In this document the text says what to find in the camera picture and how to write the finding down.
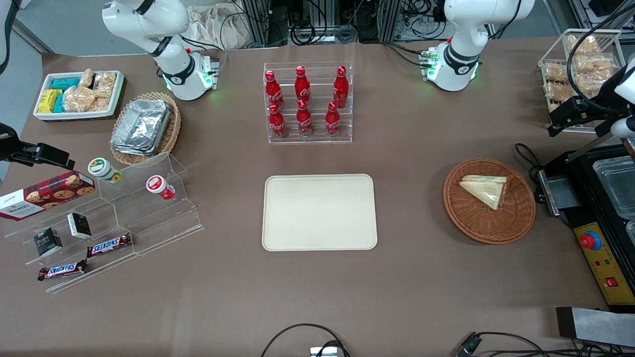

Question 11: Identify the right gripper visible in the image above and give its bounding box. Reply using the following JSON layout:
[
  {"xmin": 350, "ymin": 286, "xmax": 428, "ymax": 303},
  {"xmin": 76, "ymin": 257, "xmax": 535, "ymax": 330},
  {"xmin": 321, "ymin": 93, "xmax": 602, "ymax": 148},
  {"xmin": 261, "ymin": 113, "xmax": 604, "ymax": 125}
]
[{"xmin": 0, "ymin": 124, "xmax": 75, "ymax": 170}]

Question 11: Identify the yellow snack pack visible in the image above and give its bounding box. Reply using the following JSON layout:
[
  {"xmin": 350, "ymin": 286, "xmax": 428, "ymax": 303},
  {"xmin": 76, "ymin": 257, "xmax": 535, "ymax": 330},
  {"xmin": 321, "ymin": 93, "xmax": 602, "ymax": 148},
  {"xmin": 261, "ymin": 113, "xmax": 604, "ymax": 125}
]
[{"xmin": 38, "ymin": 89, "xmax": 63, "ymax": 114}]

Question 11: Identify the red tartan cookie box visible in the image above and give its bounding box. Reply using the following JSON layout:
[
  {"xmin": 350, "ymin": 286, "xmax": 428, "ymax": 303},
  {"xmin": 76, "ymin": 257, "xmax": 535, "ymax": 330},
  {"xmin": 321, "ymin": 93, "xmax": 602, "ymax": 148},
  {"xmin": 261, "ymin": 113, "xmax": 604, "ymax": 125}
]
[{"xmin": 0, "ymin": 171, "xmax": 96, "ymax": 221}]

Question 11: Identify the black machine yellow panel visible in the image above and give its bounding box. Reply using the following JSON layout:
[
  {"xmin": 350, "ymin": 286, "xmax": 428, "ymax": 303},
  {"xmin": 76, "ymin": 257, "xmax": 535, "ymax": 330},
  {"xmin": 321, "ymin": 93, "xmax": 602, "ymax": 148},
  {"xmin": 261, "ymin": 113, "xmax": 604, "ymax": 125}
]
[{"xmin": 535, "ymin": 144, "xmax": 635, "ymax": 313}]

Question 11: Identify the green lid yogurt cup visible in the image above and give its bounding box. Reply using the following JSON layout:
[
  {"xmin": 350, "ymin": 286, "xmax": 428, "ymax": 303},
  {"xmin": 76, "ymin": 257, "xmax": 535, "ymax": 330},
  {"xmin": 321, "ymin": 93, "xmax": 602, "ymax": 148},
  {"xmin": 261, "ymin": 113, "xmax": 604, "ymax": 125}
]
[{"xmin": 88, "ymin": 158, "xmax": 123, "ymax": 184}]

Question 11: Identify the clear plastic container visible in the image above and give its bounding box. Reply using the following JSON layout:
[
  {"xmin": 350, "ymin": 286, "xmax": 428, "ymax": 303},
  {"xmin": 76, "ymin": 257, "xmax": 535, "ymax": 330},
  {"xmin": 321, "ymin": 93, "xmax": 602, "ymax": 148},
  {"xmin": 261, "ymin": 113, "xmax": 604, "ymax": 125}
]
[{"xmin": 593, "ymin": 156, "xmax": 635, "ymax": 220}]

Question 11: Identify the clear acrylic bottle rack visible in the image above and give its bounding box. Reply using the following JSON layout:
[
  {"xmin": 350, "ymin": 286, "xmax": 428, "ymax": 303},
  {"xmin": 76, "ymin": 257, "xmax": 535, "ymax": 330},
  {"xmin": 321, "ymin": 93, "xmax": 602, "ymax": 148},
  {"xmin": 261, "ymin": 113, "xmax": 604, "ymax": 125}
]
[{"xmin": 263, "ymin": 61, "xmax": 353, "ymax": 145}]

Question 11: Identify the grey metal plate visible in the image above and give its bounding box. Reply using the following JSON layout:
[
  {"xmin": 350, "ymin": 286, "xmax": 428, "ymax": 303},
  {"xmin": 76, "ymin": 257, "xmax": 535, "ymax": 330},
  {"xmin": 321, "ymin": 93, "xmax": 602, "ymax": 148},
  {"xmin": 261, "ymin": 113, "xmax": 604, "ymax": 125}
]
[{"xmin": 556, "ymin": 306, "xmax": 635, "ymax": 348}]

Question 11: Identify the aluminium profile post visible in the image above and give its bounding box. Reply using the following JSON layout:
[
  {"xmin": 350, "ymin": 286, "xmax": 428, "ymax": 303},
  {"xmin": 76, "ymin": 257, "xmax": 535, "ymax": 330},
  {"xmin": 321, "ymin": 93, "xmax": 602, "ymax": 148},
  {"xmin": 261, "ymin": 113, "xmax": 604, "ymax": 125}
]
[
  {"xmin": 377, "ymin": 0, "xmax": 403, "ymax": 43},
  {"xmin": 241, "ymin": 0, "xmax": 278, "ymax": 48}
]

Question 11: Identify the beige cloth bag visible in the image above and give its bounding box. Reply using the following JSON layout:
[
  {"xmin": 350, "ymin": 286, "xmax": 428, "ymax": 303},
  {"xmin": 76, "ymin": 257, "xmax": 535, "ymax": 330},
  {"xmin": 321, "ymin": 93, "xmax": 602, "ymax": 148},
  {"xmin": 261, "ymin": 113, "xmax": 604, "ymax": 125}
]
[{"xmin": 186, "ymin": 4, "xmax": 249, "ymax": 50}]

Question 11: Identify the red lid yogurt cup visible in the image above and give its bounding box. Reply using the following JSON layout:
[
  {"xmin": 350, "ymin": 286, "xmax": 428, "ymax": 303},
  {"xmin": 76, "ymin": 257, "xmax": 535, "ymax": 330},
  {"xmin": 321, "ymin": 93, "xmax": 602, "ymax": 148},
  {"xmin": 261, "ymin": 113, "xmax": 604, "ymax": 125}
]
[{"xmin": 146, "ymin": 175, "xmax": 176, "ymax": 200}]

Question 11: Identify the white wire basket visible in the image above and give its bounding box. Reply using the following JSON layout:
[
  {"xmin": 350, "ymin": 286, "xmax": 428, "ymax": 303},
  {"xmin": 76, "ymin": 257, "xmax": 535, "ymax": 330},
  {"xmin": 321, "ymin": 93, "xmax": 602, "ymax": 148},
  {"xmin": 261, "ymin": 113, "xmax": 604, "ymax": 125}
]
[{"xmin": 538, "ymin": 29, "xmax": 635, "ymax": 133}]

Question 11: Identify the round brown wicker basket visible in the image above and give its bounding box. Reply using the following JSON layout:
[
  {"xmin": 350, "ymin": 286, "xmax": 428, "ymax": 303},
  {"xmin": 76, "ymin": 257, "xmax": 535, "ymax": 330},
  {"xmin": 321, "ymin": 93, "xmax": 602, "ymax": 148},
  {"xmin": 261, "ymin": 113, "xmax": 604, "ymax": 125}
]
[{"xmin": 443, "ymin": 158, "xmax": 537, "ymax": 245}]

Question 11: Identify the clear acrylic stepped display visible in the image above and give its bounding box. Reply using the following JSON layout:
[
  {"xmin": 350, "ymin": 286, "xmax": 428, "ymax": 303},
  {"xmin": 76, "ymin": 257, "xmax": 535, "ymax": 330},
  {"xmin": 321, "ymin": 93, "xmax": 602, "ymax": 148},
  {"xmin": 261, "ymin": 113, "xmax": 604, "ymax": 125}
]
[{"xmin": 4, "ymin": 153, "xmax": 204, "ymax": 294}]

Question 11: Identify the black box gold print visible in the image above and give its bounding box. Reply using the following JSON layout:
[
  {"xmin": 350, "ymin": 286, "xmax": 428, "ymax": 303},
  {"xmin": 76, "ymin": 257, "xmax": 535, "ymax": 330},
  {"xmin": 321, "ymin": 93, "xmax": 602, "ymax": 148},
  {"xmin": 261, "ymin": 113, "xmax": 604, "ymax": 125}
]
[{"xmin": 33, "ymin": 228, "xmax": 64, "ymax": 257}]

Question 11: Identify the white rectangular snack tray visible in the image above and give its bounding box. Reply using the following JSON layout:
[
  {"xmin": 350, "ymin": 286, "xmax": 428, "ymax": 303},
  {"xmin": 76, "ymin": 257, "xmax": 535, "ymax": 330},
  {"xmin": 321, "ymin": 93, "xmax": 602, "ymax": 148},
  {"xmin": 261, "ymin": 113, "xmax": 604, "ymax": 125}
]
[{"xmin": 33, "ymin": 70, "xmax": 126, "ymax": 122}]

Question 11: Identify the black looped cable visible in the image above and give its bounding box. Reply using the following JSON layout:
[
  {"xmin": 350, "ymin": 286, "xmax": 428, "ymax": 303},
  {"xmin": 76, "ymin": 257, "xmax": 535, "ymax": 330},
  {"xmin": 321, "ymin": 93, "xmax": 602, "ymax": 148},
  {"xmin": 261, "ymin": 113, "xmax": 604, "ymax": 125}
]
[{"xmin": 513, "ymin": 143, "xmax": 546, "ymax": 204}]

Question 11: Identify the stack of foil containers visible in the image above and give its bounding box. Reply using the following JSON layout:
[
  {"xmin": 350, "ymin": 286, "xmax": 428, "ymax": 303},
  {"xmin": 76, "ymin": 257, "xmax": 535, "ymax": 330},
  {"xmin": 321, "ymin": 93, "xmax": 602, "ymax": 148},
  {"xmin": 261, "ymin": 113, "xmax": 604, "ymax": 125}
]
[{"xmin": 110, "ymin": 99, "xmax": 172, "ymax": 157}]

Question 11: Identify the clear pack of pastries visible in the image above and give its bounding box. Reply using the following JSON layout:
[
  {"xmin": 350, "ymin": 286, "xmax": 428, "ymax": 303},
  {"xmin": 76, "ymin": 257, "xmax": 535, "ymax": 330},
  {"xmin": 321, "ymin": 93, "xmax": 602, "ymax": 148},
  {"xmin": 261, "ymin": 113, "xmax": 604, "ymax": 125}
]
[
  {"xmin": 573, "ymin": 54, "xmax": 618, "ymax": 82},
  {"xmin": 566, "ymin": 34, "xmax": 601, "ymax": 55},
  {"xmin": 543, "ymin": 62, "xmax": 570, "ymax": 83}
]

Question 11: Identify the triangular sandwich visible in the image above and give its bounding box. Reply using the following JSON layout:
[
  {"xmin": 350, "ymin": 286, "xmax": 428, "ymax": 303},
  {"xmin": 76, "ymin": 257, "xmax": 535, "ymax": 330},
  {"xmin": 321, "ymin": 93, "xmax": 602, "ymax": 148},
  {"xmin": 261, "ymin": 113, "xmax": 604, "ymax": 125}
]
[{"xmin": 459, "ymin": 175, "xmax": 508, "ymax": 210}]

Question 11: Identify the black cable with plug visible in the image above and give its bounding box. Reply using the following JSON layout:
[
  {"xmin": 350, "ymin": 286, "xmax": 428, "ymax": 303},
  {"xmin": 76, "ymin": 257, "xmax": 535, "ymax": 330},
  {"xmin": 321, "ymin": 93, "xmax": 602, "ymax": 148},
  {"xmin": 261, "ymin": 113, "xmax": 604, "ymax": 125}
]
[{"xmin": 455, "ymin": 331, "xmax": 635, "ymax": 357}]

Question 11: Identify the oval light wicker basket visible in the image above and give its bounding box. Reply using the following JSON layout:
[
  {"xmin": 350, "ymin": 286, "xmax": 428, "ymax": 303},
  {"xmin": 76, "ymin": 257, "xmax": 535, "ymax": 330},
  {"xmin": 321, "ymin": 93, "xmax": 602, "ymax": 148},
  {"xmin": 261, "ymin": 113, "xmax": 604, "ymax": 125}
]
[{"xmin": 109, "ymin": 92, "xmax": 182, "ymax": 166}]

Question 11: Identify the Snickers chocolate bar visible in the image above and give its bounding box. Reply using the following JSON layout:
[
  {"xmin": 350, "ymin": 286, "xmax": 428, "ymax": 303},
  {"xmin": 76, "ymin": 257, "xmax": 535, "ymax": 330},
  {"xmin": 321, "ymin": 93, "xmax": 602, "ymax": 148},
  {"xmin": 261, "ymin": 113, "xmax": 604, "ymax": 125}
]
[
  {"xmin": 38, "ymin": 259, "xmax": 88, "ymax": 282},
  {"xmin": 87, "ymin": 233, "xmax": 133, "ymax": 258}
]

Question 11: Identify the black box white label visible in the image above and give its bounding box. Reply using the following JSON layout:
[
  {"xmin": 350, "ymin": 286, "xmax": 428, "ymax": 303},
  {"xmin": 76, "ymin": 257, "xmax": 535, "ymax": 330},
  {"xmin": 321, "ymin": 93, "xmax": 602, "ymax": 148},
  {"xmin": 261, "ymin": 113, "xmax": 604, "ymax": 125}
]
[{"xmin": 67, "ymin": 213, "xmax": 93, "ymax": 240}]

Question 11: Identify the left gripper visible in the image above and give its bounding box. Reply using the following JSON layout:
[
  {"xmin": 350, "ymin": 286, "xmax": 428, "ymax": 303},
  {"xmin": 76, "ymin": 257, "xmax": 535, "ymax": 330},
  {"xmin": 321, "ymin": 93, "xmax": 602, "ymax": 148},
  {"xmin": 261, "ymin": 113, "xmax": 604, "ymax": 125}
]
[{"xmin": 548, "ymin": 97, "xmax": 618, "ymax": 137}]

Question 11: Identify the black arched cable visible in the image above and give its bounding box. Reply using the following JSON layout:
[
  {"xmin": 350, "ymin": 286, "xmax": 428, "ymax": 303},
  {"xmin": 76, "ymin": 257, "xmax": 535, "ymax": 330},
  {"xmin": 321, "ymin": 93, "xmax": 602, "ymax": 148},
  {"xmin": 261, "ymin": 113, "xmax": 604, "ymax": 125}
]
[{"xmin": 260, "ymin": 323, "xmax": 350, "ymax": 357}]

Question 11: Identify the beige plastic serving tray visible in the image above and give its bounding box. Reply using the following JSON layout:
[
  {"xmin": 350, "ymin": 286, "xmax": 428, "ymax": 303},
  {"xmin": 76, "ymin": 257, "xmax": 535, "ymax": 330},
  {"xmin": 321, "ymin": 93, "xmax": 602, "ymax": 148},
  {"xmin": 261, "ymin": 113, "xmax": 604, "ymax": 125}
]
[{"xmin": 262, "ymin": 174, "xmax": 378, "ymax": 252}]

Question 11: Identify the red emergency stop button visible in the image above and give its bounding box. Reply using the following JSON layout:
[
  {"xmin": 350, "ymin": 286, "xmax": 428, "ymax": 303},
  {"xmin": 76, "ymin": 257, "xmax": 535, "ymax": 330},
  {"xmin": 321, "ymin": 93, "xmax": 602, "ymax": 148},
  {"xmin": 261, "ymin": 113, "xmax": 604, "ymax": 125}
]
[{"xmin": 579, "ymin": 231, "xmax": 602, "ymax": 252}]

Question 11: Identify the red cola bottle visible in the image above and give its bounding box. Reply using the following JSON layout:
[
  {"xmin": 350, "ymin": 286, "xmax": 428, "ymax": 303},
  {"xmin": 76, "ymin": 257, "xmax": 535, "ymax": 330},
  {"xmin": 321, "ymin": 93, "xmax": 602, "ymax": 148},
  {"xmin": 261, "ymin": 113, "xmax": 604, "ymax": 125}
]
[
  {"xmin": 325, "ymin": 102, "xmax": 342, "ymax": 137},
  {"xmin": 268, "ymin": 103, "xmax": 288, "ymax": 139},
  {"xmin": 333, "ymin": 66, "xmax": 349, "ymax": 109},
  {"xmin": 265, "ymin": 70, "xmax": 286, "ymax": 110},
  {"xmin": 296, "ymin": 100, "xmax": 314, "ymax": 137},
  {"xmin": 295, "ymin": 66, "xmax": 311, "ymax": 104}
]

